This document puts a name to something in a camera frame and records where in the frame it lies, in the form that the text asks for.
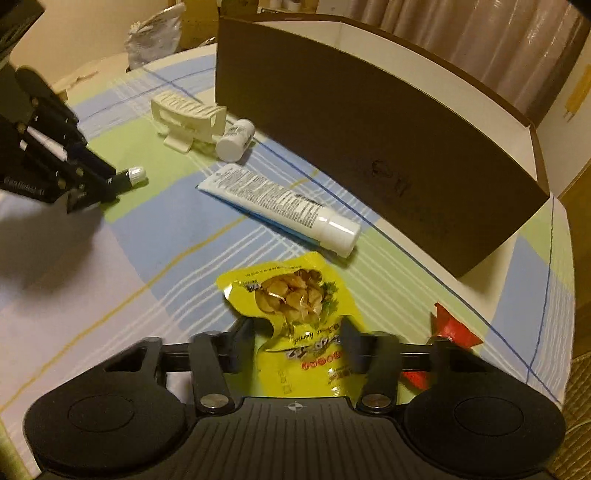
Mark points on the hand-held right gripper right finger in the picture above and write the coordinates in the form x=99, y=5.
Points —
x=353, y=346

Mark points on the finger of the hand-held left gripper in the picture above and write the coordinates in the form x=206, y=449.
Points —
x=87, y=157
x=92, y=194

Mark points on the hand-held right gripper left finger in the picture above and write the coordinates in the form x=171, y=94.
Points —
x=247, y=346

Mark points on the small dark green tube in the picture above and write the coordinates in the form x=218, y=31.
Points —
x=137, y=174

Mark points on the yellow snack packet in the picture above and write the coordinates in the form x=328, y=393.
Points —
x=286, y=295

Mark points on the red snack packet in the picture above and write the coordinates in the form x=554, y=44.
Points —
x=455, y=332

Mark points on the white plastic slotted holder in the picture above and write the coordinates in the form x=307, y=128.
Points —
x=184, y=110

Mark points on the white pill bottle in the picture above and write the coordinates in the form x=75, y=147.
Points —
x=233, y=141

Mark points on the white blue toothpaste tube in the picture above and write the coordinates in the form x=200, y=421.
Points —
x=268, y=198

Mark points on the brown cardboard box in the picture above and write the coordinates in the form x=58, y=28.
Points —
x=346, y=138

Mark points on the plaid tablecloth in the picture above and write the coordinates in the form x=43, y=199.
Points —
x=161, y=258

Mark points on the crumpled plastic bag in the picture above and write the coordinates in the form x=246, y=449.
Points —
x=152, y=41

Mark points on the yellow wall hanging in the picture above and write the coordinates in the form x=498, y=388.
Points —
x=576, y=94

